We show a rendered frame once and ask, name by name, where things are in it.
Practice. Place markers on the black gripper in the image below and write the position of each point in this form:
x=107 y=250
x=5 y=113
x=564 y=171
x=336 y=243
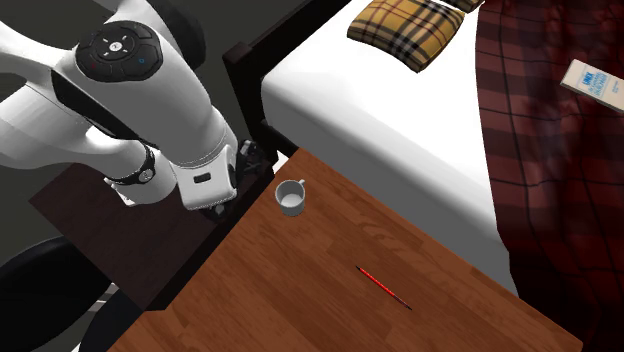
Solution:
x=252 y=163

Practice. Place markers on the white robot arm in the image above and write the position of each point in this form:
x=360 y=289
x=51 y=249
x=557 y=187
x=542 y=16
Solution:
x=161 y=112

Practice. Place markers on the white mug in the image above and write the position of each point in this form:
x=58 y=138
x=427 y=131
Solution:
x=291 y=201

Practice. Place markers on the dark brown robot stand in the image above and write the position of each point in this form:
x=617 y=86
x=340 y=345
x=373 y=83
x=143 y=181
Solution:
x=146 y=244

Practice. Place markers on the red pen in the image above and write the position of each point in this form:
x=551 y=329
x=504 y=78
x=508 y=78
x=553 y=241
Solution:
x=382 y=287

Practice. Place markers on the yellow plaid pillow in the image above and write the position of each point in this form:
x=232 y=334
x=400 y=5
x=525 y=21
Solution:
x=409 y=27
x=467 y=4

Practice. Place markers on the black chair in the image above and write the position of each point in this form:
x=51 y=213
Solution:
x=44 y=292

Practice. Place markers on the dark red plaid blanket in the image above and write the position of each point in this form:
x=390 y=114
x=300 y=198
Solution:
x=551 y=195

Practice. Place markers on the white and blue book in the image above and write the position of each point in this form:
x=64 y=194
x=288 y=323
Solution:
x=594 y=85

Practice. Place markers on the white bed with dark frame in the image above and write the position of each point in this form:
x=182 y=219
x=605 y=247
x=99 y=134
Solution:
x=390 y=122

